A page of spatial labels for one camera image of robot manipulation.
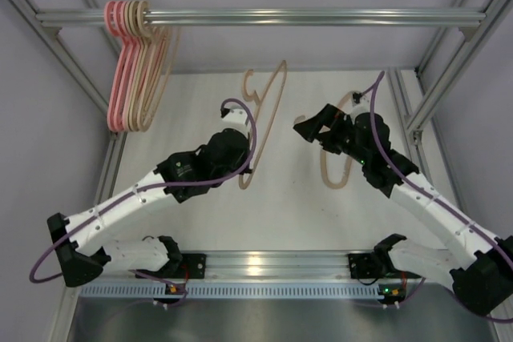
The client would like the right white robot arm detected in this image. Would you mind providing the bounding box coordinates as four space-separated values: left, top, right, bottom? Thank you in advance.
293 104 512 316

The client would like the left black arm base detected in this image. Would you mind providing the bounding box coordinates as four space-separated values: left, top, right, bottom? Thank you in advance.
136 235 207 280

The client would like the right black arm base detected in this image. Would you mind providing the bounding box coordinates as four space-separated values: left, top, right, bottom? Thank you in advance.
348 234 406 280

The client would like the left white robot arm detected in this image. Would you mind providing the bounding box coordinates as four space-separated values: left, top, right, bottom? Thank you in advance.
47 128 255 288

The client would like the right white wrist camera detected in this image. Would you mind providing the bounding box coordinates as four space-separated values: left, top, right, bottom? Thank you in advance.
351 93 370 115

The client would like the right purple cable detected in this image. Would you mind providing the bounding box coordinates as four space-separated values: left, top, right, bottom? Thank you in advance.
352 70 513 324

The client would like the purple cable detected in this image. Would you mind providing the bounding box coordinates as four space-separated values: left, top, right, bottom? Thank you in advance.
29 97 258 303
352 70 513 324

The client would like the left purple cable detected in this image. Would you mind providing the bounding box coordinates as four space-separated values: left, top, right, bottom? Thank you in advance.
29 97 258 303

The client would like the front aluminium rail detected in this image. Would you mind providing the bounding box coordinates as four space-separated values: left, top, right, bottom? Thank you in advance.
63 249 442 279

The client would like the grey slotted cable duct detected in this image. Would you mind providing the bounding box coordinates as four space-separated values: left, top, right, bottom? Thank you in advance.
79 280 404 300

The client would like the aluminium hanging rail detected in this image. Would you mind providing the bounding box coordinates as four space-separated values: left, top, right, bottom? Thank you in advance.
33 6 488 32

